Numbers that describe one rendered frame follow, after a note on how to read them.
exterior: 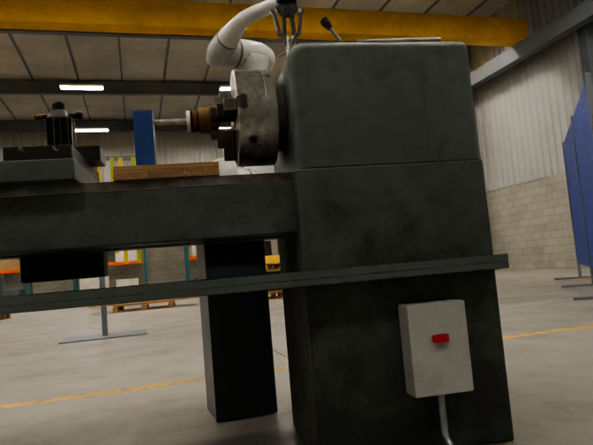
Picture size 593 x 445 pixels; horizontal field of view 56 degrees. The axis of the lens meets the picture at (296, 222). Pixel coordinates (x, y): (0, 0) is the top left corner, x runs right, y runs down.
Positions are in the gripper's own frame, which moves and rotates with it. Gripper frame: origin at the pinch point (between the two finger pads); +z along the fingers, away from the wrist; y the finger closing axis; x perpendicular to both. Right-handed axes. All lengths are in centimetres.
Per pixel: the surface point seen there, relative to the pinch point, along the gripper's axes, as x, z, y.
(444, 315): 41, 98, -29
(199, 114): 16.1, 29.1, 35.0
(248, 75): 23.6, 19.4, 19.2
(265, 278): 42, 83, 22
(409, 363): 39, 111, -18
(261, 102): 27.8, 29.7, 16.3
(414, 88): 34, 29, -31
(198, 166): 30, 49, 37
